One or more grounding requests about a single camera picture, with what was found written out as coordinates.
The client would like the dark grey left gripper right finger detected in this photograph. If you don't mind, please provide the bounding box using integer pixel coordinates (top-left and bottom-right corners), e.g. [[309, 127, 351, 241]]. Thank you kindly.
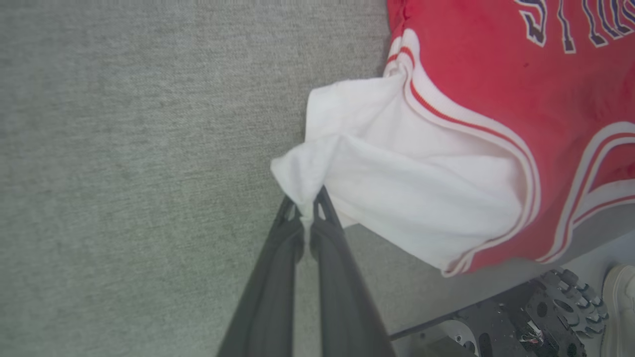
[[310, 186, 396, 357]]

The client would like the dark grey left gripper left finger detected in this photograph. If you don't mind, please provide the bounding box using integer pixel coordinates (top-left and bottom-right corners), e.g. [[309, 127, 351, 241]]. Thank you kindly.
[[217, 197, 304, 357]]

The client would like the red and white jersey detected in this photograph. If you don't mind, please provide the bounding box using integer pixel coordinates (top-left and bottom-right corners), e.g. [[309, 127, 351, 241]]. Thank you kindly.
[[270, 0, 635, 277]]

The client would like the grey fabric sofa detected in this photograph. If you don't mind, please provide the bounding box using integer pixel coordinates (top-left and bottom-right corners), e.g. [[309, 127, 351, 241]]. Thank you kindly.
[[0, 0, 635, 357]]

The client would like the white shoe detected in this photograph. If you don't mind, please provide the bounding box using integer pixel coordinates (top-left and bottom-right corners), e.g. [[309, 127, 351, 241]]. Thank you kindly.
[[600, 264, 635, 357]]

